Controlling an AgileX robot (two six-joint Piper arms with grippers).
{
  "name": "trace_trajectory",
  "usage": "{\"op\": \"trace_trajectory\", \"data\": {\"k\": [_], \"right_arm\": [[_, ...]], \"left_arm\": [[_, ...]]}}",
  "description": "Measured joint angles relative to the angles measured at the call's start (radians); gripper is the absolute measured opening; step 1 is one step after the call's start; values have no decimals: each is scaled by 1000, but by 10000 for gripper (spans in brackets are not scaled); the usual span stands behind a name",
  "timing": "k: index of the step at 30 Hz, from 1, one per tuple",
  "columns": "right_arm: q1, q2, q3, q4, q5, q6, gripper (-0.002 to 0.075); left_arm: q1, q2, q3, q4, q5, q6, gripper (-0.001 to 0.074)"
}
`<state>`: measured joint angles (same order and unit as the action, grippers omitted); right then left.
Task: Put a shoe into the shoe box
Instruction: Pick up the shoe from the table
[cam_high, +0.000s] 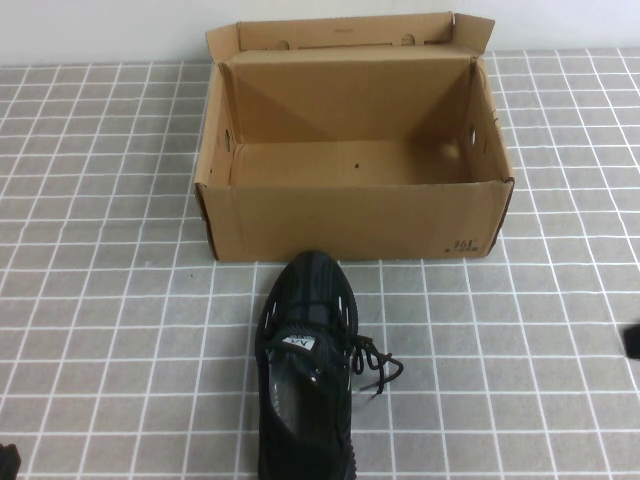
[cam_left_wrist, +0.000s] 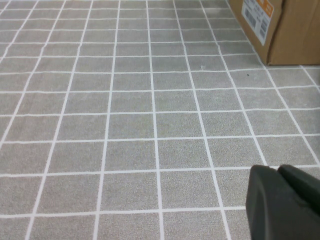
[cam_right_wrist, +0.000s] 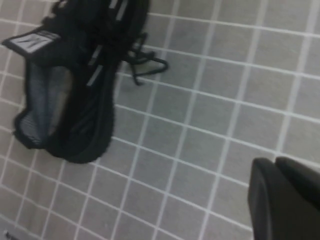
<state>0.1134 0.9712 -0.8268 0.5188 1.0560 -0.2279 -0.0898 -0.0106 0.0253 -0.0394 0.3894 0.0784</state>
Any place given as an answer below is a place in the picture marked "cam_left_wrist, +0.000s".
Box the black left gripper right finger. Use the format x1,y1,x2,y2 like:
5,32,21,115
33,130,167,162
277,163,320,221

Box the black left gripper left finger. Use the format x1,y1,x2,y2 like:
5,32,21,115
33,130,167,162
245,164,320,240

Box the brown cardboard shoe box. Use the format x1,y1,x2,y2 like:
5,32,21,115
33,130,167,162
228,0,320,67

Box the grey white-grid tablecloth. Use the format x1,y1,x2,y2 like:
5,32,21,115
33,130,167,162
0,0,320,240

